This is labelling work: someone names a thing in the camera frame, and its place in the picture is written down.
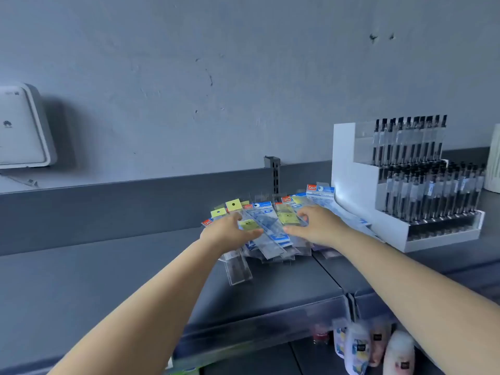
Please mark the person's left hand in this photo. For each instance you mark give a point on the person's left hand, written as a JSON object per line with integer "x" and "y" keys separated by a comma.
{"x": 228, "y": 234}

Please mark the person's right hand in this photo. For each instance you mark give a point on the person's right hand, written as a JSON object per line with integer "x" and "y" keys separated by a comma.
{"x": 320, "y": 228}

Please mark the pile of mixed packaged rulers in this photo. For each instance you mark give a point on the pile of mixed packaged rulers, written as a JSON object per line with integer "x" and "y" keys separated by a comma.
{"x": 273, "y": 230}

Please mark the person's left forearm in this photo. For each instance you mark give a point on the person's left forearm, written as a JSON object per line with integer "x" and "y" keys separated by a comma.
{"x": 136, "y": 320}

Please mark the person's right forearm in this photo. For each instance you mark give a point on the person's right forearm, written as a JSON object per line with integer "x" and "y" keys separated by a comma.
{"x": 410, "y": 292}

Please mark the white tiered pen display stand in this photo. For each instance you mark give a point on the white tiered pen display stand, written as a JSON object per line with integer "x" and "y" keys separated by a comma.
{"x": 351, "y": 167}

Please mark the small red jar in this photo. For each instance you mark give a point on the small red jar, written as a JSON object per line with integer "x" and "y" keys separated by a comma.
{"x": 320, "y": 336}

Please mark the grey shelf back panel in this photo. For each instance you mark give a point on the grey shelf back panel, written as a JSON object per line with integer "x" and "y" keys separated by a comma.
{"x": 117, "y": 214}

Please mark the small printed white bottle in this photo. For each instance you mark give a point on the small printed white bottle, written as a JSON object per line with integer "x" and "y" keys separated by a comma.
{"x": 339, "y": 341}

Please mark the rows of black gel pens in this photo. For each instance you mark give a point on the rows of black gel pens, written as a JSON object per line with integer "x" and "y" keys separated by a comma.
{"x": 429, "y": 191}

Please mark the white slotted plastic basket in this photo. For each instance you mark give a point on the white slotted plastic basket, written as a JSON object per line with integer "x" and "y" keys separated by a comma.
{"x": 494, "y": 160}

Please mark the grey slotted shelf post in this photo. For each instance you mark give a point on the grey slotted shelf post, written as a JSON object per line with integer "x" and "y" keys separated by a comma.
{"x": 276, "y": 175}

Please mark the white wall router box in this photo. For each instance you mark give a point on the white wall router box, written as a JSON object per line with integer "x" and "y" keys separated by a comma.
{"x": 19, "y": 128}

